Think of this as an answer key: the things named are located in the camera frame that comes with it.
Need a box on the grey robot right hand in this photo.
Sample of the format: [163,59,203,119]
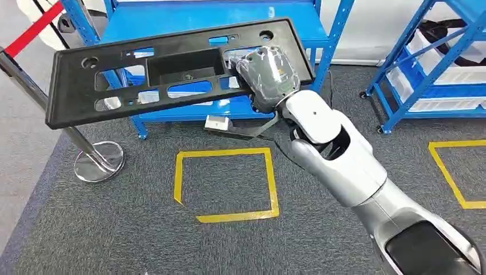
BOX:
[224,45,301,115]

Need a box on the black plastic plate bracket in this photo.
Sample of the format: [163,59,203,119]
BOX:
[45,17,316,131]

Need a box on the yellow floor tape square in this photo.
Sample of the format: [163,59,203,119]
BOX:
[173,147,281,224]
[428,139,486,210]

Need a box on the blue metal shelf rack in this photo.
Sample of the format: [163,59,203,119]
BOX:
[358,0,486,135]
[60,0,356,140]

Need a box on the black car tyre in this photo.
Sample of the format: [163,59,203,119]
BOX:
[417,19,486,67]

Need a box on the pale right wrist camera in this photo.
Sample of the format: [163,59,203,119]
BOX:
[204,113,283,140]

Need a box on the chrome stanchion post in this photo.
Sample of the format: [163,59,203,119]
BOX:
[0,47,126,184]

